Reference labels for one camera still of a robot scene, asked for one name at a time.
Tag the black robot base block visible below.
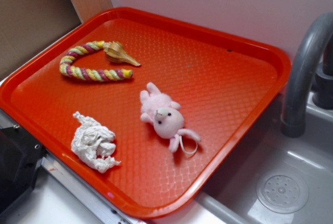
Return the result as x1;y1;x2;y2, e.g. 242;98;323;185
1;124;45;216

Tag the pink plush bunny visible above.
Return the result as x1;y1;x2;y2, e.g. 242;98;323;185
140;82;201;156

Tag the orange plastic tray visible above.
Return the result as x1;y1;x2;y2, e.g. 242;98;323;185
1;8;291;219

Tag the tan striped conch shell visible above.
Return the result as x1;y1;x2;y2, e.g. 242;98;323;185
102;41;141;67

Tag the crumpled white paper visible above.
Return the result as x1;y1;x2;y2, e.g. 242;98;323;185
71;111;121;173

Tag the grey curved faucet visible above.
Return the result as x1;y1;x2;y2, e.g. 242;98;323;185
281;12;332;138

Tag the grey plastic sink basin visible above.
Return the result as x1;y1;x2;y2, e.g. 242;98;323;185
199;91;333;224

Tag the round sink drain cover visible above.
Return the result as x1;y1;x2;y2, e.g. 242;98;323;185
256;173;309;214

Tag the brown cardboard panel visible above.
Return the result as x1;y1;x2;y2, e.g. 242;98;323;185
1;0;112;79

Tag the multicolour braided rope toy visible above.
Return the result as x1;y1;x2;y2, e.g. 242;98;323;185
59;41;133;82

